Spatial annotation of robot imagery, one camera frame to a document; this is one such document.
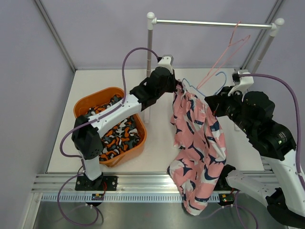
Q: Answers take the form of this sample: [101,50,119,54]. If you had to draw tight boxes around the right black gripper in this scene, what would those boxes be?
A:
[206,86,255,135]

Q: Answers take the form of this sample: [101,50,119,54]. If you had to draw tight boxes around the blue wire hanger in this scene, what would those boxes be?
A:
[181,71,228,97]

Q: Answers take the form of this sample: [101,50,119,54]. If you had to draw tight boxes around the pink patterned shorts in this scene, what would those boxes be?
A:
[167,82,227,216]

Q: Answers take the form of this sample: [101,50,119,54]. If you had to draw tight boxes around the orange camouflage shorts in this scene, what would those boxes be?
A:
[83,94,141,162]

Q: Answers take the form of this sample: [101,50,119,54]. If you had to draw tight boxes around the pink wire hanger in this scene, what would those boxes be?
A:
[196,21,251,89]

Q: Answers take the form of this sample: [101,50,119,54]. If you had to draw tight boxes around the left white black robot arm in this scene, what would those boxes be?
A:
[71,66,178,190]

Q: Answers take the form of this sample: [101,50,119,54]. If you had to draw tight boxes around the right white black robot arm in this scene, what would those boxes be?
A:
[205,86,305,229]

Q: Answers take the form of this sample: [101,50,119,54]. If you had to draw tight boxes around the orange plastic basket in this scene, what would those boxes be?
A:
[74,87,147,167]

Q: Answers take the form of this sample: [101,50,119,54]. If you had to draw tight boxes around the metal clothes rack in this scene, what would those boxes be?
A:
[142,11,285,131]

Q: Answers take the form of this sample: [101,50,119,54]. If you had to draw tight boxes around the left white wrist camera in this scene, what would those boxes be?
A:
[158,54,173,74]

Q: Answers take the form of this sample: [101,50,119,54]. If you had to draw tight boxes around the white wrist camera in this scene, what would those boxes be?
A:
[228,69,254,96]
[158,54,173,74]

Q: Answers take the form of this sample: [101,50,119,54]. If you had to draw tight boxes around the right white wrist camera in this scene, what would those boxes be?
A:
[228,69,254,96]

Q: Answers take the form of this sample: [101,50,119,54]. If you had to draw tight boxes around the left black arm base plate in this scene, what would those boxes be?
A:
[75,175,118,191]

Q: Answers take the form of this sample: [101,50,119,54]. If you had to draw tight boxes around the aluminium rail frame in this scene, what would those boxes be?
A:
[23,70,278,229]

